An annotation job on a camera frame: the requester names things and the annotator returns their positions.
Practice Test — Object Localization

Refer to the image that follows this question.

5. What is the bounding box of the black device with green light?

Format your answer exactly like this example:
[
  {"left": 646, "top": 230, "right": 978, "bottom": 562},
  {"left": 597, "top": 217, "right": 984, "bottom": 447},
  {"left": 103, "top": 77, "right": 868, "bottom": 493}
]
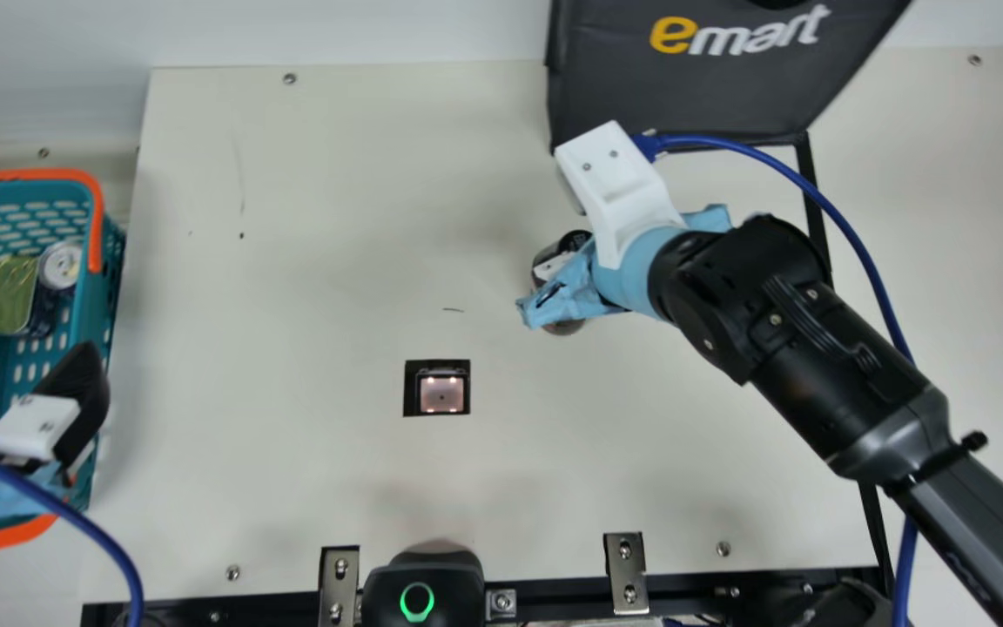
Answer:
[{"left": 360, "top": 549, "right": 487, "bottom": 627}]

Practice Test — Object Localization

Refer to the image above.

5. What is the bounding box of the dark grey bag with straps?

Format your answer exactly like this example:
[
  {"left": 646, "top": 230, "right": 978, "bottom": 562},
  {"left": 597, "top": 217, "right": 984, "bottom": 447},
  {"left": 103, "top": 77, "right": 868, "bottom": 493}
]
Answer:
[{"left": 545, "top": 0, "right": 913, "bottom": 153}]

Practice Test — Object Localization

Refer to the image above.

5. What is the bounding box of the blue cable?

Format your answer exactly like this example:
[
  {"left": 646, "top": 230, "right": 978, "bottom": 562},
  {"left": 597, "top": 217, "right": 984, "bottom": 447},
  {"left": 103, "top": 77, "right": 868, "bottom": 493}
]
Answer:
[
  {"left": 0, "top": 427, "right": 145, "bottom": 627},
  {"left": 630, "top": 131, "right": 922, "bottom": 627}
]

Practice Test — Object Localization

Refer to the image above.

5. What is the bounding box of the rectangular tin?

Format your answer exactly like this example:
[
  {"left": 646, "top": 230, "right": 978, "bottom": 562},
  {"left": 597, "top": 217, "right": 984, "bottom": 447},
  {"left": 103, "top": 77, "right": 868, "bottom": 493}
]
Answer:
[{"left": 0, "top": 255, "right": 39, "bottom": 336}]

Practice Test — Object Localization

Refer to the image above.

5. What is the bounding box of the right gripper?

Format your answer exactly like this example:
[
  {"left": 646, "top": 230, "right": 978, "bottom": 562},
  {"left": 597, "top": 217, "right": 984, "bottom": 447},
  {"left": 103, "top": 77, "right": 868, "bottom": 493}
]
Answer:
[{"left": 516, "top": 205, "right": 733, "bottom": 333}]

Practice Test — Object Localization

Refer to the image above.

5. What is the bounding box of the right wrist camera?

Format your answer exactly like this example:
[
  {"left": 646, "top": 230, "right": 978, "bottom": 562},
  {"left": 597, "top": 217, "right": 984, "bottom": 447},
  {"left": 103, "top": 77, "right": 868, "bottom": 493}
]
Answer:
[{"left": 554, "top": 120, "right": 687, "bottom": 271}]

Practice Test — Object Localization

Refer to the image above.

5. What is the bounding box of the silver top can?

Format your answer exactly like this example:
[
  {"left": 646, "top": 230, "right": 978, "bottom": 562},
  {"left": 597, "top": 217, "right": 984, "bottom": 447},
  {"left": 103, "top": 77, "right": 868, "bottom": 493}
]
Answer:
[{"left": 27, "top": 242, "right": 86, "bottom": 339}]

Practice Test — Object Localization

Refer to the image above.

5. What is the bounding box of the small square scanner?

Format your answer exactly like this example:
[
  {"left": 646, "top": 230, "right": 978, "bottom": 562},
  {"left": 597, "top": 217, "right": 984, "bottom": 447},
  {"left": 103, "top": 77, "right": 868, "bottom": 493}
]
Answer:
[{"left": 403, "top": 359, "right": 472, "bottom": 417}]

